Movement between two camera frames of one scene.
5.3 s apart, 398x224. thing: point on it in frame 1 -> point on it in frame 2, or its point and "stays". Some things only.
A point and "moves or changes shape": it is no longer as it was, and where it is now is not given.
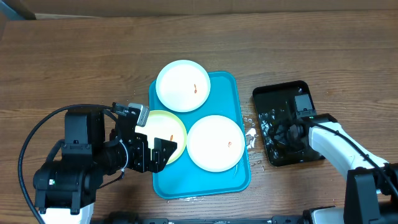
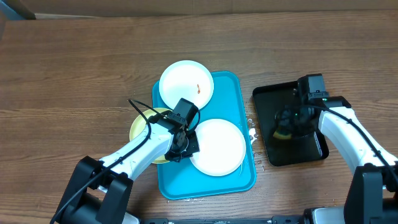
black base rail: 165,221 stays
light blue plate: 183,86 stays
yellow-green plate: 166,125 moves or changes shape
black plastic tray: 275,107 stays
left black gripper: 141,164 -> 193,147
